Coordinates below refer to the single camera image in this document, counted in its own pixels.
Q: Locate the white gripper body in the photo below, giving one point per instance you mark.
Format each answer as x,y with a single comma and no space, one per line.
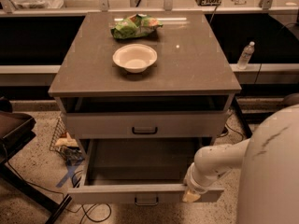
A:
195,186

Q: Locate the white paper bowl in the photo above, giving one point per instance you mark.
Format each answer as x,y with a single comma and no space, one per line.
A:
135,58

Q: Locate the wire basket with items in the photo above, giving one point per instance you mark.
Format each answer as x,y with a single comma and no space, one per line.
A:
63,144

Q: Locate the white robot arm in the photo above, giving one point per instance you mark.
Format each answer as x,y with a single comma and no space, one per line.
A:
269,163

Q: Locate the black chair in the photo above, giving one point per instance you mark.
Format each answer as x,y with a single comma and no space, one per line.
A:
15,128

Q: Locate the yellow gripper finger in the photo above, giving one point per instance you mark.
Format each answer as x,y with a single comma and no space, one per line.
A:
190,197

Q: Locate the grey top drawer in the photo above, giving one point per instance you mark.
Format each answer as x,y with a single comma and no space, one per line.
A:
145,116

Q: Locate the clear plastic water bottle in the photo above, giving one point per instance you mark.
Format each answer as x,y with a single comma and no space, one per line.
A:
245,55

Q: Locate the grey drawer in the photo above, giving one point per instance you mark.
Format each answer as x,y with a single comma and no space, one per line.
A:
145,116
144,172

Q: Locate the grey drawer cabinet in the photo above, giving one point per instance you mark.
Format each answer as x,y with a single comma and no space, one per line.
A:
189,61

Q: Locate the black metal leg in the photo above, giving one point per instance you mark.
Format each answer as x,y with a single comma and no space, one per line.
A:
59,210

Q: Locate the green chip bag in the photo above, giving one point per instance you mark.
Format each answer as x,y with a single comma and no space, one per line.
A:
135,26

